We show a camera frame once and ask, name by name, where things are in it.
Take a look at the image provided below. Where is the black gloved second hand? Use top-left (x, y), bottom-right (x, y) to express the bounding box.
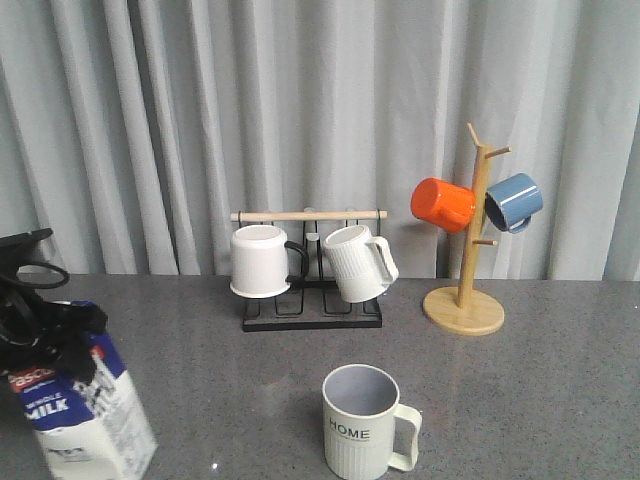
top-left (1, 293), bottom-right (107, 383)

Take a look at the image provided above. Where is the blue white milk carton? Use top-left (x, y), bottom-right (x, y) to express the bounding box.
top-left (8, 331), bottom-right (157, 479)

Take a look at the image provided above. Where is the pale green HOME mug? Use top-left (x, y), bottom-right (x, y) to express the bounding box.
top-left (322, 364), bottom-right (422, 479)

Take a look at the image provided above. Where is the black wrist mounted device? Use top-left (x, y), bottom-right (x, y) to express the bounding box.
top-left (1, 228), bottom-right (70, 308)

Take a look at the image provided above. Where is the grey curtain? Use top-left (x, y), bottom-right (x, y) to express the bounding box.
top-left (1, 1), bottom-right (639, 280)

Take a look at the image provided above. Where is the black metal mug rack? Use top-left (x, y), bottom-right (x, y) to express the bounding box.
top-left (231, 208), bottom-right (388, 332)

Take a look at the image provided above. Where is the white ribbed mug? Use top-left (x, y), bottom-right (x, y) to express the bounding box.
top-left (322, 225), bottom-right (399, 303)

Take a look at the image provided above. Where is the wooden mug tree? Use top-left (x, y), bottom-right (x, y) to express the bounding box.
top-left (422, 124), bottom-right (511, 336)

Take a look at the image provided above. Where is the orange mug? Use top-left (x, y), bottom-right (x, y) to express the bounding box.
top-left (410, 177), bottom-right (476, 233)

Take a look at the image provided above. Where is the blue mug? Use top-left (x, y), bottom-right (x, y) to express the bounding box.
top-left (484, 173), bottom-right (544, 234)

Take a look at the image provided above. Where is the white mug black handle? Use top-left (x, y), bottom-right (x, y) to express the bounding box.
top-left (230, 224), bottom-right (309, 299)

